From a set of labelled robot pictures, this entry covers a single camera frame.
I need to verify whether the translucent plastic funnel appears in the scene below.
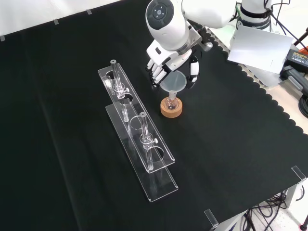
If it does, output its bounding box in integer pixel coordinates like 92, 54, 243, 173
159, 70, 188, 98

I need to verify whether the black tripod leg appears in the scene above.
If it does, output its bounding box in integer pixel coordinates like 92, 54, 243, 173
292, 26, 308, 50

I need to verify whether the pale board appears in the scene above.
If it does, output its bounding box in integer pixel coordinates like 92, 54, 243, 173
227, 24, 295, 74

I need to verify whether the black floor cable bundle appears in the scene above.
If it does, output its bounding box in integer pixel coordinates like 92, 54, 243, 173
240, 190, 308, 231

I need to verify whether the cork ring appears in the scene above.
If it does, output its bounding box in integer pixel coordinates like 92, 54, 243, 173
160, 96, 184, 119

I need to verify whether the clear acrylic funnel stand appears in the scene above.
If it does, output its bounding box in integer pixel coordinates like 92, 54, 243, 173
97, 59, 179, 203

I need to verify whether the black device with cables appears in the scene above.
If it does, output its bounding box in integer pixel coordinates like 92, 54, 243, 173
281, 66, 308, 97

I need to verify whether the clear cloth clip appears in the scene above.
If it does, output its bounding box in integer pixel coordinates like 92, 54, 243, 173
204, 208, 219, 229
291, 166, 308, 185

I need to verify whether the grey metal wrist camera mount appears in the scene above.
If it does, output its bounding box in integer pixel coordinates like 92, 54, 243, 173
190, 23, 214, 52

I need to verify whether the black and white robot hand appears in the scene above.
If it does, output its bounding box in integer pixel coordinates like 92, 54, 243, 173
145, 40, 200, 90

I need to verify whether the glass round-bottom flask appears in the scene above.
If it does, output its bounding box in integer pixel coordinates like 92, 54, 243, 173
165, 92, 179, 111

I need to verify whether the white table leg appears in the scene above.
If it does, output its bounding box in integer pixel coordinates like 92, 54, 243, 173
285, 182, 304, 210

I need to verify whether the black bench cloth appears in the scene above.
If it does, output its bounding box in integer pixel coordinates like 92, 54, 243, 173
0, 0, 308, 231

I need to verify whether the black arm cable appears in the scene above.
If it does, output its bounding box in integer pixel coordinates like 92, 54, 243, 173
263, 0, 302, 46

